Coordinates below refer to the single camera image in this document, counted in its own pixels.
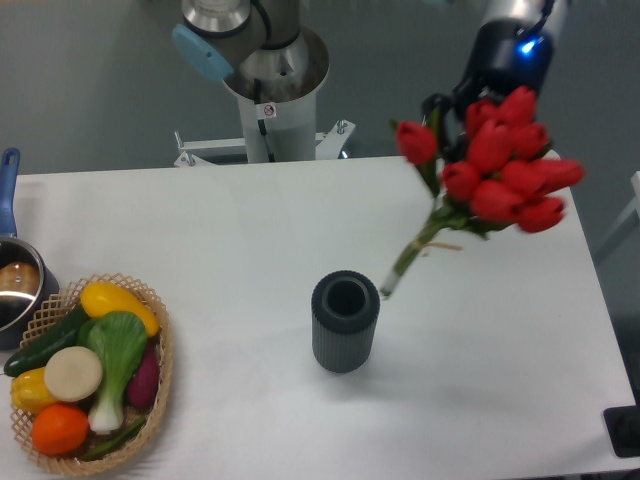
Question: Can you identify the woven wicker basket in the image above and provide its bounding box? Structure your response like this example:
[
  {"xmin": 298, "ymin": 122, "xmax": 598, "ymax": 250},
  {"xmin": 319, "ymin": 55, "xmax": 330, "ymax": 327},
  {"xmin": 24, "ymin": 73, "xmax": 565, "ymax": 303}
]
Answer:
[{"xmin": 5, "ymin": 273, "xmax": 173, "ymax": 476}]

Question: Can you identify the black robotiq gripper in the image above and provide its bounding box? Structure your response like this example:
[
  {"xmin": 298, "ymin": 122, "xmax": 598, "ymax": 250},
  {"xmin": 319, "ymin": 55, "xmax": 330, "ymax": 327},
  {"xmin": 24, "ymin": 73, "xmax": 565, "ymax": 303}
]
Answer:
[{"xmin": 421, "ymin": 18, "xmax": 554, "ymax": 158}]

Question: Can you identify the round beige bun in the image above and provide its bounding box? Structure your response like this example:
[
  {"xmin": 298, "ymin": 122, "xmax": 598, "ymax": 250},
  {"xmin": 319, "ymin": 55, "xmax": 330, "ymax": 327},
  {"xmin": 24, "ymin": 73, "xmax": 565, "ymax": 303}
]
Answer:
[{"xmin": 44, "ymin": 346, "xmax": 103, "ymax": 402}]

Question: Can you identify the black device at table edge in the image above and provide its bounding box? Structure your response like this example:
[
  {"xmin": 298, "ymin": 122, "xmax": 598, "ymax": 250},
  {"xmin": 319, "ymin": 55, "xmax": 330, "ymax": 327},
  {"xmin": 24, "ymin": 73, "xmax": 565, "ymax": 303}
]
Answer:
[{"xmin": 603, "ymin": 405, "xmax": 639, "ymax": 458}]

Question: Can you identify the green cucumber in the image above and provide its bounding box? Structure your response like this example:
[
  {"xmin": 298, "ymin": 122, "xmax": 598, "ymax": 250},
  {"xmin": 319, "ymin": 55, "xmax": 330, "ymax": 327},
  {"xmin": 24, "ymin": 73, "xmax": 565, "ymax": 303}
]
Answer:
[{"xmin": 4, "ymin": 305, "xmax": 90, "ymax": 377}]

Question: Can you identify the yellow squash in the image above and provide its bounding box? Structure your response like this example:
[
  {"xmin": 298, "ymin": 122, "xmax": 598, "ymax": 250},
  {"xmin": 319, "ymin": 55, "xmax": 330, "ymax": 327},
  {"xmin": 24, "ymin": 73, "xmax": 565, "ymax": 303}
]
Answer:
[{"xmin": 80, "ymin": 281, "xmax": 160, "ymax": 338}]

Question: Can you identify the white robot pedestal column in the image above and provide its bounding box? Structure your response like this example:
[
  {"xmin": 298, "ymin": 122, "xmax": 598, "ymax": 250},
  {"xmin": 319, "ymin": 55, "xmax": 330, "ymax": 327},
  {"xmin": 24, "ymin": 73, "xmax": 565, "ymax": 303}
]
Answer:
[{"xmin": 225, "ymin": 27, "xmax": 329, "ymax": 163}]

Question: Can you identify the dark grey ribbed vase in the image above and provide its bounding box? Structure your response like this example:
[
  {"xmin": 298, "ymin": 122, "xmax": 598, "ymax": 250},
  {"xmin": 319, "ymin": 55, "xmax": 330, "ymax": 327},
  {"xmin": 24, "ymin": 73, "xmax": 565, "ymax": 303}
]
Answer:
[{"xmin": 311, "ymin": 270, "xmax": 380, "ymax": 374}]

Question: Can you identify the red tulip bouquet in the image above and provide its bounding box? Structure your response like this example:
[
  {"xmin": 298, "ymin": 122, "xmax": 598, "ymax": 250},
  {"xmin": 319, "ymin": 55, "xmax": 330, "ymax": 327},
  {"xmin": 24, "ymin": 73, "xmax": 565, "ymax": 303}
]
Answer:
[{"xmin": 380, "ymin": 87, "xmax": 585, "ymax": 298}]

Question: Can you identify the white furniture leg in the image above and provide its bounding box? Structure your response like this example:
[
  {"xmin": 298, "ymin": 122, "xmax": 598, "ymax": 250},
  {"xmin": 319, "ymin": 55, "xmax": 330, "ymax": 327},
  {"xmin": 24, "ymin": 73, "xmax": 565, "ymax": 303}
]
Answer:
[{"xmin": 592, "ymin": 171, "xmax": 639, "ymax": 266}]

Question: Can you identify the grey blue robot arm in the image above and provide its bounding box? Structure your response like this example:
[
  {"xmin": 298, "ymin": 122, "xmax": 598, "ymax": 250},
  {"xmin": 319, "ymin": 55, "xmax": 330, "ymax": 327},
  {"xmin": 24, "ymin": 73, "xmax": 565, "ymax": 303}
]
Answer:
[{"xmin": 172, "ymin": 1, "xmax": 571, "ymax": 163}]

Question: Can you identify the orange fruit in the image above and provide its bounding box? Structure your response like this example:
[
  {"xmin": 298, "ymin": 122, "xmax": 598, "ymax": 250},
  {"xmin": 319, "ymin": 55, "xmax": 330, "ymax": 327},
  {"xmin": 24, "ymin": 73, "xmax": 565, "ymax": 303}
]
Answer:
[{"xmin": 31, "ymin": 403, "xmax": 89, "ymax": 456}]

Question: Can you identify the yellow bell pepper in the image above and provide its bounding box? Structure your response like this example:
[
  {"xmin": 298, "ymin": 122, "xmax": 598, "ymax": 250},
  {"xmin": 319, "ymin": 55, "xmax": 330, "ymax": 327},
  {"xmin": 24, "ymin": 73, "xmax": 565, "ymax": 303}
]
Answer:
[{"xmin": 11, "ymin": 367, "xmax": 59, "ymax": 415}]

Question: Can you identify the purple sweet potato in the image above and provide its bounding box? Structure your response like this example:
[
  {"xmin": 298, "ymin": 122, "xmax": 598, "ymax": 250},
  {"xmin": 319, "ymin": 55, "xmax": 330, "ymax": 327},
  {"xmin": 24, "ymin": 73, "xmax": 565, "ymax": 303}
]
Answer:
[{"xmin": 126, "ymin": 344, "xmax": 160, "ymax": 409}]

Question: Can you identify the white metal base frame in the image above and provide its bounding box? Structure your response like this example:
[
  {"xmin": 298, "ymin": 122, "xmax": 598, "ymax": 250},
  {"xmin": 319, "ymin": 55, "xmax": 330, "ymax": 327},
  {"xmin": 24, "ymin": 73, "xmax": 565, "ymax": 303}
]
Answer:
[{"xmin": 173, "ymin": 119, "xmax": 356, "ymax": 167}]

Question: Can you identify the blue handled saucepan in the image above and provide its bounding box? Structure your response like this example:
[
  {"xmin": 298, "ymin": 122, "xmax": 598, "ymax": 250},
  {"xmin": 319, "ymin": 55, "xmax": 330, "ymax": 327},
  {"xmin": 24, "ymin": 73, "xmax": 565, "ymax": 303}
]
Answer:
[{"xmin": 1, "ymin": 148, "xmax": 59, "ymax": 351}]

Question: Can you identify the green chili pepper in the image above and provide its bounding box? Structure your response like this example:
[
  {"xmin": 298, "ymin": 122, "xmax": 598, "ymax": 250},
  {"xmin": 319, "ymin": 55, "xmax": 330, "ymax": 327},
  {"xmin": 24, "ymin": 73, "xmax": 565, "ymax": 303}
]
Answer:
[{"xmin": 79, "ymin": 416, "xmax": 147, "ymax": 462}]

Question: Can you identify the green bok choy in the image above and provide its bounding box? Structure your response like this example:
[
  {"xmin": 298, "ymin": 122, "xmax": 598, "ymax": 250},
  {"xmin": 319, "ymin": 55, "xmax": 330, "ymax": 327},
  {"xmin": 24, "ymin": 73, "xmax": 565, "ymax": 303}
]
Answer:
[{"xmin": 78, "ymin": 311, "xmax": 147, "ymax": 435}]

